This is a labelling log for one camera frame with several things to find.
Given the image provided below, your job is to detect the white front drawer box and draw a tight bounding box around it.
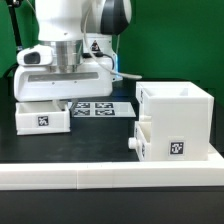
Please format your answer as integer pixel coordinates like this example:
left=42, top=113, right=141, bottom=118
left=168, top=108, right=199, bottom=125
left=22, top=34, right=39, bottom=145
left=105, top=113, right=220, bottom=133
left=128, top=121, right=151, bottom=162

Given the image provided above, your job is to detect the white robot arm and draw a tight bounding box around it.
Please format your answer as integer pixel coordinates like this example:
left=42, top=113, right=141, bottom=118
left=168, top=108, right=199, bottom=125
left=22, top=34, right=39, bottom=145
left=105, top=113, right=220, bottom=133
left=14, top=0, right=132, bottom=110

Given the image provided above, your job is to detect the white marker tag plate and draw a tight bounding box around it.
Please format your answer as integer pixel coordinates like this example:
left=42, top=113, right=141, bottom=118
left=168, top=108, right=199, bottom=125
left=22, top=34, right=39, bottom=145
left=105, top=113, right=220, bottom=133
left=73, top=102, right=136, bottom=118

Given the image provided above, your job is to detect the white L-shaped boundary fence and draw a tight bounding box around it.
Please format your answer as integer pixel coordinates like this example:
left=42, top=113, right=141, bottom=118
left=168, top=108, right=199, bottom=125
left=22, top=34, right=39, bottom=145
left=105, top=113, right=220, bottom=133
left=0, top=147, right=224, bottom=191

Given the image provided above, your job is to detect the white drawer box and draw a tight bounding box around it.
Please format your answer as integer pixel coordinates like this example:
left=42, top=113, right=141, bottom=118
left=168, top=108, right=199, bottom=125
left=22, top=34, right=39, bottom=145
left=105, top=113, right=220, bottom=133
left=15, top=101, right=70, bottom=135
left=128, top=121, right=151, bottom=162

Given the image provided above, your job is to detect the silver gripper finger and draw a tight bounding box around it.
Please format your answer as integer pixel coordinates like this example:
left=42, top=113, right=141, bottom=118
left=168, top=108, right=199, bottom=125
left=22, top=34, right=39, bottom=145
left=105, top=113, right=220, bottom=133
left=70, top=99, right=78, bottom=114
left=57, top=100, right=66, bottom=111

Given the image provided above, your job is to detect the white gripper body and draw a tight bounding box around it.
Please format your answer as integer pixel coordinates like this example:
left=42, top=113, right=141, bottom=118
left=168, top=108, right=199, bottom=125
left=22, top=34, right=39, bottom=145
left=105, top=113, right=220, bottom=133
left=14, top=44, right=112, bottom=102

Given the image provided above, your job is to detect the white drawer cabinet frame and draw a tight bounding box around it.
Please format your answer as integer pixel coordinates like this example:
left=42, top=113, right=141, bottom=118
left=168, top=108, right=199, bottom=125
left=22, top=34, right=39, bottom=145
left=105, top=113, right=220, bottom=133
left=136, top=82, right=214, bottom=161

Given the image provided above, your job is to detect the grey hanging cable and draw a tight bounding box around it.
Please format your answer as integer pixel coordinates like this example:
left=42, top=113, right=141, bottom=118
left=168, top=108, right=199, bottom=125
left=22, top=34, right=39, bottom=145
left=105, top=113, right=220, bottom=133
left=81, top=6, right=143, bottom=81

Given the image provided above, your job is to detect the black camera stand pole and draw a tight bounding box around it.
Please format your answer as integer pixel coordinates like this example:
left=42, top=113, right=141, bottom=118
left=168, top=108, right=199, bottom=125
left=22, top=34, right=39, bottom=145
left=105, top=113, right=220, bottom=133
left=6, top=0, right=23, bottom=52

